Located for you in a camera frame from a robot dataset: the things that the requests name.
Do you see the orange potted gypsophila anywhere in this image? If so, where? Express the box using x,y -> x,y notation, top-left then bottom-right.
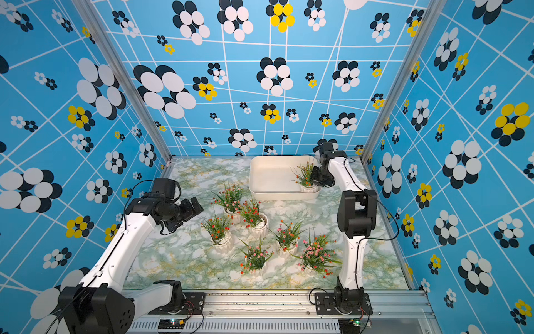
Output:
291,162 -> 320,193

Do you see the red potted gypsophila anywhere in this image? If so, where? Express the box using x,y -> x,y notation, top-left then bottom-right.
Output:
201,215 -> 234,253
240,199 -> 268,239
213,182 -> 244,223

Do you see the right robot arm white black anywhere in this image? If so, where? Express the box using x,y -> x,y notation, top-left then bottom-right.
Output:
311,139 -> 378,315

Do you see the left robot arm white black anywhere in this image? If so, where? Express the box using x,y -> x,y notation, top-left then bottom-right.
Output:
46,178 -> 203,333

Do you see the white plastic storage box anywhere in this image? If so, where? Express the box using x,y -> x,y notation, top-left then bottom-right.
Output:
248,156 -> 321,202

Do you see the pink potted gypsophila middle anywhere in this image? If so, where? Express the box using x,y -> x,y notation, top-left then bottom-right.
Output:
269,221 -> 304,257

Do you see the pink potted gypsophila large right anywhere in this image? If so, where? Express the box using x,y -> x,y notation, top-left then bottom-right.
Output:
293,235 -> 342,278

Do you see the pink potted gypsophila front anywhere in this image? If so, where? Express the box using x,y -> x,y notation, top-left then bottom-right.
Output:
239,238 -> 274,275

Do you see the left controller board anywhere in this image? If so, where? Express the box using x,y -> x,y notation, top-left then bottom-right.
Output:
158,318 -> 186,332

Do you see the controller board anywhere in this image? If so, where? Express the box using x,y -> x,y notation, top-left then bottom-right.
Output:
338,320 -> 361,334
158,318 -> 186,332

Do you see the right controller board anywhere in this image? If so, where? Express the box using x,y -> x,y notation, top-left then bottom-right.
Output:
338,320 -> 361,334

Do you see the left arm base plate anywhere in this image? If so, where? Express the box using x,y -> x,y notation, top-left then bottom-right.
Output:
149,292 -> 207,315

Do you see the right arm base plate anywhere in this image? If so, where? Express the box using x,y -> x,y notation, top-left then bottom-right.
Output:
312,292 -> 374,317

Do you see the aluminium front rail frame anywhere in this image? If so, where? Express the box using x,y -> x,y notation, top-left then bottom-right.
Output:
127,289 -> 442,333

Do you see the right aluminium corner post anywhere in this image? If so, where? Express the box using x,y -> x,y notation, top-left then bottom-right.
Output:
361,0 -> 446,162

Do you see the aluminium corner post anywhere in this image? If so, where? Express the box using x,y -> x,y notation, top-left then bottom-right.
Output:
361,0 -> 446,162
72,1 -> 172,165

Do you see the left aluminium corner post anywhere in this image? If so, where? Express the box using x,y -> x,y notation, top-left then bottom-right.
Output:
72,1 -> 172,165

